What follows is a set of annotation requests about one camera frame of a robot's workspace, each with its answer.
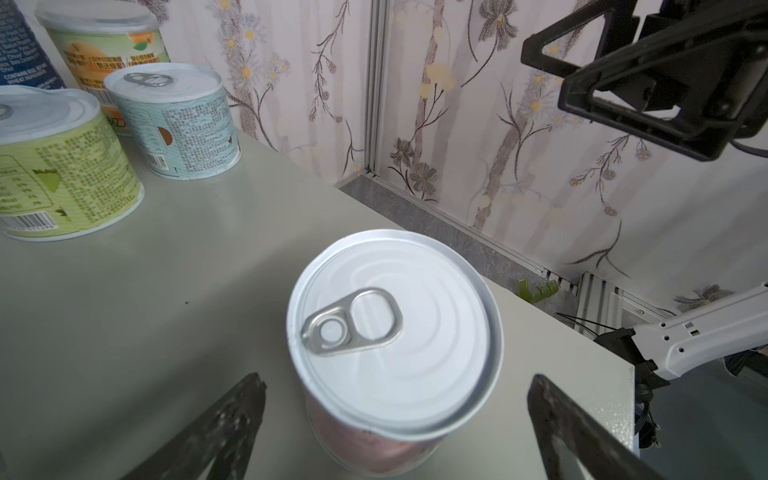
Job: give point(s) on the green labelled white can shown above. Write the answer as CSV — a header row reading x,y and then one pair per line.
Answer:
x,y
64,172

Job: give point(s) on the green toy block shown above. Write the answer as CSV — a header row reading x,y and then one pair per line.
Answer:
x,y
536,294

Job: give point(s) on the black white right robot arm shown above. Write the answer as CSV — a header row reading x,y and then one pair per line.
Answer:
x,y
663,352

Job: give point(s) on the orange can with plastic lid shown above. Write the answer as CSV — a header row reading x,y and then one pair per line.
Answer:
x,y
97,38

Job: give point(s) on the teal labelled white can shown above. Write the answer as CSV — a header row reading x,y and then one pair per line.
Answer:
x,y
179,116

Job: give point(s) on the grey metal cabinet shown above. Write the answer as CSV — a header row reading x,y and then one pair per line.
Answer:
x,y
111,343

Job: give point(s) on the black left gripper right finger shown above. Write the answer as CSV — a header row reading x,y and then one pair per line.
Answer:
x,y
572,444

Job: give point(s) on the blue labelled tin can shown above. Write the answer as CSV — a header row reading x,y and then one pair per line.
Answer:
x,y
23,60

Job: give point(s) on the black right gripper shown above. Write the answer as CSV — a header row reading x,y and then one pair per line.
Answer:
x,y
694,82

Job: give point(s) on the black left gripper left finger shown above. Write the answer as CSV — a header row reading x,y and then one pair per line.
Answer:
x,y
218,444

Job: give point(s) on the pink labelled white can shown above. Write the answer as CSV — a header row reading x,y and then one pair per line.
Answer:
x,y
397,341

